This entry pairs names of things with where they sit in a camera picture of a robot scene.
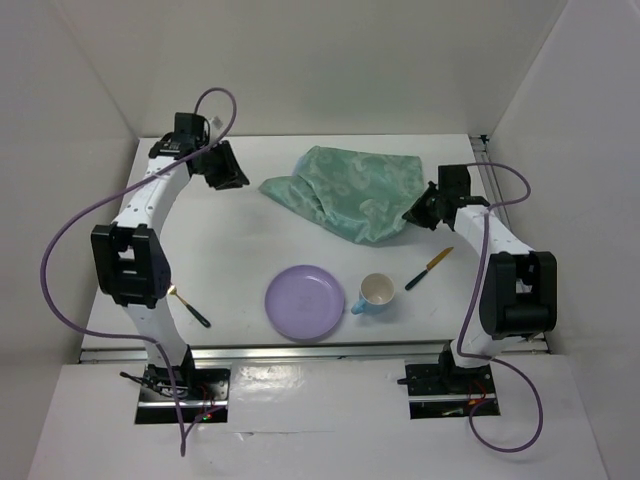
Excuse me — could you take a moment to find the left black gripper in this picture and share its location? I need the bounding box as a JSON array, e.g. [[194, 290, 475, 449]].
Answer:
[[194, 139, 250, 191]]

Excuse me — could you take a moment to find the gold knife dark handle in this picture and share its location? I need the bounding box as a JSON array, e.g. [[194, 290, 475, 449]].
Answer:
[[404, 247, 454, 291]]

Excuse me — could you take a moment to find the green patterned cloth placemat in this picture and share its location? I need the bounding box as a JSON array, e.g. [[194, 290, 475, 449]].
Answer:
[[259, 146, 425, 245]]

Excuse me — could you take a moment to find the blue and white mug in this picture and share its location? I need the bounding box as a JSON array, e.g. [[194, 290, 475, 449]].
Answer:
[[351, 273, 395, 315]]

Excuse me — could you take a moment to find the gold fork dark handle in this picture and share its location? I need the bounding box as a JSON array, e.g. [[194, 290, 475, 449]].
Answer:
[[168, 284, 211, 329]]

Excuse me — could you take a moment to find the purple plastic plate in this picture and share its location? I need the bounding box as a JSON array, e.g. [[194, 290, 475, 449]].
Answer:
[[264, 265, 345, 342]]

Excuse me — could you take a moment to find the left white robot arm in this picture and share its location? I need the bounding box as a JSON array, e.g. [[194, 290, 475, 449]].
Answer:
[[91, 132, 249, 399]]

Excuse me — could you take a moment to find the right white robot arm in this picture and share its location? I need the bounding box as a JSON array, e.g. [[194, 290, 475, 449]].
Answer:
[[403, 164, 557, 392]]

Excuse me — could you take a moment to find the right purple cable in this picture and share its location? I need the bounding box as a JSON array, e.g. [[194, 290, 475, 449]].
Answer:
[[457, 160, 546, 454]]

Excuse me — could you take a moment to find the purple cable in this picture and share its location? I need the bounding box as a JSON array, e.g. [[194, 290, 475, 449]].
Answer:
[[457, 160, 546, 454], [39, 87, 238, 457]]

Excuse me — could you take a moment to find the right aluminium rail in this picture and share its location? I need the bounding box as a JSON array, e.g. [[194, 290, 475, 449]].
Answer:
[[468, 133, 546, 344]]

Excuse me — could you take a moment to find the aluminium rail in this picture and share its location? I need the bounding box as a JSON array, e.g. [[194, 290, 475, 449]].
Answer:
[[468, 133, 546, 344], [79, 339, 551, 364]]

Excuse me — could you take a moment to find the front aluminium rail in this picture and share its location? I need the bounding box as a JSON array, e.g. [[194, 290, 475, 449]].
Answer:
[[79, 339, 551, 364]]

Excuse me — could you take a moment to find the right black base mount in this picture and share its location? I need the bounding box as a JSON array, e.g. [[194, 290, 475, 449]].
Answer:
[[396, 364, 495, 396]]

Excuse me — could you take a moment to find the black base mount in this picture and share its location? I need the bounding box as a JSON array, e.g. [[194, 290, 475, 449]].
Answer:
[[396, 364, 495, 396], [119, 368, 231, 401]]

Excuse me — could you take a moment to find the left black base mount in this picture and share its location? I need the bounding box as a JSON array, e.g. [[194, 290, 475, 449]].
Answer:
[[119, 368, 231, 401]]

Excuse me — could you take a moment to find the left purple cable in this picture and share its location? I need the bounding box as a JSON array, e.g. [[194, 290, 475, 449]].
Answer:
[[39, 87, 238, 457]]

